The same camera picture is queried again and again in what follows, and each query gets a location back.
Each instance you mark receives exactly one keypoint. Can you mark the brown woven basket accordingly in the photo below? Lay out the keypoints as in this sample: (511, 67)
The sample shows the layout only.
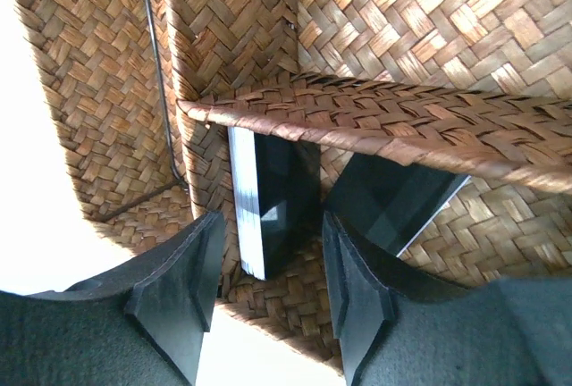
(96, 162)

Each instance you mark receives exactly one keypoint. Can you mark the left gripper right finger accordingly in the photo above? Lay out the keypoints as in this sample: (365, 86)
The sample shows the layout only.
(397, 325)

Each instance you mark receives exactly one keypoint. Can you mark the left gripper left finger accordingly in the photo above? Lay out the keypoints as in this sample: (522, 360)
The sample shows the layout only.
(140, 323)

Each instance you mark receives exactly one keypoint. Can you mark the black silver-edged credit card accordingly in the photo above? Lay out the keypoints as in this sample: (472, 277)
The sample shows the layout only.
(276, 186)

